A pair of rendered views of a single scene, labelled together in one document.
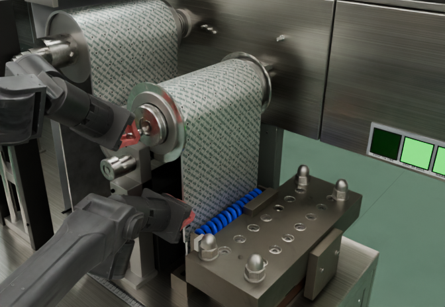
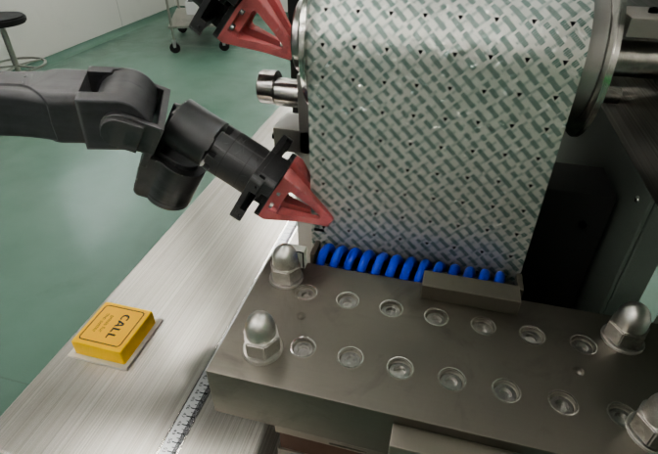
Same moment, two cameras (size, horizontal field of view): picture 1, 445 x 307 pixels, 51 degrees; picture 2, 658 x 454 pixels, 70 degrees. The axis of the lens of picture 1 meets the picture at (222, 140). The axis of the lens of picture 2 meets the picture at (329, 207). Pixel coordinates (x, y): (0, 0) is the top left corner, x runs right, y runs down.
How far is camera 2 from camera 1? 0.67 m
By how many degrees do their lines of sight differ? 56
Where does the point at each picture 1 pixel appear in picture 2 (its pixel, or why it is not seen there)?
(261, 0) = not seen: outside the picture
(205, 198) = (362, 208)
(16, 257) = not seen: hidden behind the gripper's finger
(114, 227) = (70, 104)
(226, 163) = (427, 177)
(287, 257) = (340, 384)
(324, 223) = (505, 424)
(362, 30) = not seen: outside the picture
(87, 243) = (12, 94)
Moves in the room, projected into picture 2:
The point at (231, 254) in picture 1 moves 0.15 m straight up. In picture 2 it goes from (302, 302) to (296, 174)
